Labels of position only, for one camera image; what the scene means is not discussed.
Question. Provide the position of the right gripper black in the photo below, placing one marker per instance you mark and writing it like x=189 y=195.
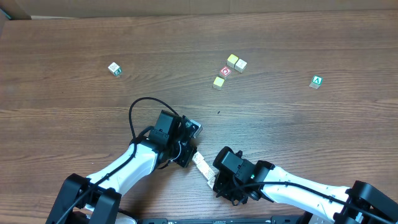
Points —
x=219 y=183

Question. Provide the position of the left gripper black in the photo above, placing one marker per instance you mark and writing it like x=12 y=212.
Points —
x=187 y=159

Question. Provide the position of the white patterned block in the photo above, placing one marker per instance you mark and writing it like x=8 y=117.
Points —
x=197 y=158

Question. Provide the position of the white block with brush picture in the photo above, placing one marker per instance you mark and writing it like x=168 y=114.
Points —
x=211 y=182

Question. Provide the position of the block with blue side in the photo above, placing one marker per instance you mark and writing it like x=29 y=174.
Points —
x=208 y=173

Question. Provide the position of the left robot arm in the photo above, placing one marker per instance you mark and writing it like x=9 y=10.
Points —
x=96 y=198

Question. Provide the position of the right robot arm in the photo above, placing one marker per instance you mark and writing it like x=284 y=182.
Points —
x=361 y=203

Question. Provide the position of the yellow block lower cluster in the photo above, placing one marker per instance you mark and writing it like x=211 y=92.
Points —
x=218 y=83

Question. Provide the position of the yellow block cluster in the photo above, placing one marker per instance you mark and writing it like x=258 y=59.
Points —
x=231 y=60
x=218 y=83

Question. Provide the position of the red circle block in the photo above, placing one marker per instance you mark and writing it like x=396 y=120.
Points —
x=225 y=72

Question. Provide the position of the white block upper cluster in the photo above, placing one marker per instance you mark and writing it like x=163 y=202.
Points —
x=240 y=65

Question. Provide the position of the yellow block upper cluster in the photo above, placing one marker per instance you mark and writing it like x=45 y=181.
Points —
x=231 y=60

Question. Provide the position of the block with green side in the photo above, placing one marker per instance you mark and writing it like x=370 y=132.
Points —
x=115 y=69

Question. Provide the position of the green letter block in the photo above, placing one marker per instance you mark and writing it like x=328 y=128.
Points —
x=316 y=82

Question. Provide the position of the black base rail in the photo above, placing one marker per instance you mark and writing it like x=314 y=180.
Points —
x=276 y=219

